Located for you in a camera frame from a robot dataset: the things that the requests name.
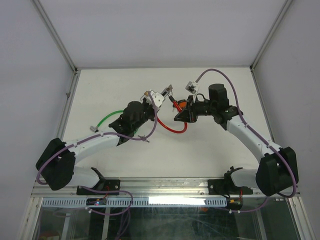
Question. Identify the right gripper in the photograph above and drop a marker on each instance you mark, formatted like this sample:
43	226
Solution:
186	116

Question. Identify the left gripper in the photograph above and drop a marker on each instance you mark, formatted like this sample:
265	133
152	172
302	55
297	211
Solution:
145	103

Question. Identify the orange black padlock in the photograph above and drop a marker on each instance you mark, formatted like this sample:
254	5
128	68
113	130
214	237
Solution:
182	103

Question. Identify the red cable lock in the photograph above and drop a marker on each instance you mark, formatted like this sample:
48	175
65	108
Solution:
169	94

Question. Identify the green cable lock keys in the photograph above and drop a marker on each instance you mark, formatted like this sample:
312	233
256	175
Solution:
143	138

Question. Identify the green cable lock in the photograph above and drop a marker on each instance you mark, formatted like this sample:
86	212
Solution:
96	128

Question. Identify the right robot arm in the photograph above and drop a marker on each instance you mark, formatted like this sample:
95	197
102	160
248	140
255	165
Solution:
277	166

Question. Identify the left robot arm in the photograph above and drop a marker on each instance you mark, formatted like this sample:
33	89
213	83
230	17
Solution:
57	164

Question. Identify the aluminium mounting rail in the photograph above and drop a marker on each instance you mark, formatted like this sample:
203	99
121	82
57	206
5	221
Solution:
141	187

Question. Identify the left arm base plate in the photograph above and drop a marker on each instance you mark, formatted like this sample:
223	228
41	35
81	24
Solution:
101	188

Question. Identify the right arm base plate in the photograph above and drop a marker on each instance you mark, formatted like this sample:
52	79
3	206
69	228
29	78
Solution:
217	186

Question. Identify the slotted cable duct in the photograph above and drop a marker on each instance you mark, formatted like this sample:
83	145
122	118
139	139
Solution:
137	202

